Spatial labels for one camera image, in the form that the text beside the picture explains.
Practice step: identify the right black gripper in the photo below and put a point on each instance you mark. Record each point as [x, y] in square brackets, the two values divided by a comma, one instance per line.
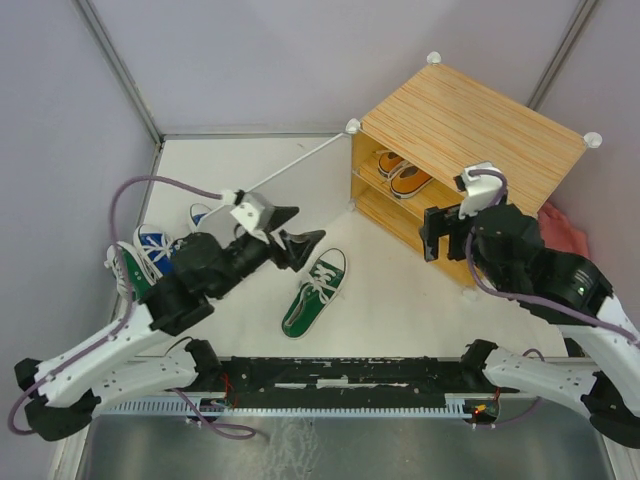
[438, 222]

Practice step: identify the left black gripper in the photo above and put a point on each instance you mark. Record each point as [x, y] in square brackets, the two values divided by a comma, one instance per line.
[298, 247]

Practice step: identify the green sneaker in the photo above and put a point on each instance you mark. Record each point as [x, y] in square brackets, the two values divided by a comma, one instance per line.
[321, 286]
[132, 273]

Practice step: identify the white cabinet door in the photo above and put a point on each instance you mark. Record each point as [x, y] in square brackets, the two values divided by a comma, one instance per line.
[312, 173]

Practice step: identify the wooden shoe cabinet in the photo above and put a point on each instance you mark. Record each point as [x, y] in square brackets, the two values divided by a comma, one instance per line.
[442, 121]

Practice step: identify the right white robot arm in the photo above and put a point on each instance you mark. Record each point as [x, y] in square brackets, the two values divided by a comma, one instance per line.
[571, 293]

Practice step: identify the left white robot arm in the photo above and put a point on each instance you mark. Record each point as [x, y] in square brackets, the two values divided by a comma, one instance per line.
[64, 394]

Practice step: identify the blue sneaker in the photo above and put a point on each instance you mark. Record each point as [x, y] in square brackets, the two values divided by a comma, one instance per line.
[156, 247]
[196, 213]

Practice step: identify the pink cloth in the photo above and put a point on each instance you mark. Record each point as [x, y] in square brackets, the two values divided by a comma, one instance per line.
[559, 234]

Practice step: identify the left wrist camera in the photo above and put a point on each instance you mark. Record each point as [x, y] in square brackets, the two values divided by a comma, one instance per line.
[251, 211]

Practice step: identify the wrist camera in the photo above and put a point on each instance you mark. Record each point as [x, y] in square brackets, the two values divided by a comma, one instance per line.
[484, 186]
[251, 211]

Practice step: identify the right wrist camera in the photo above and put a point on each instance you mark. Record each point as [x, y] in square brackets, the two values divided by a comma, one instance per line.
[484, 186]

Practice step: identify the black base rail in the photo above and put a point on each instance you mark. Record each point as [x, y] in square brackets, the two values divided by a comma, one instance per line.
[342, 382]

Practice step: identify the light blue cable duct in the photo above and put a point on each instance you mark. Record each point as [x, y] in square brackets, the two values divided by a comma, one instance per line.
[172, 405]

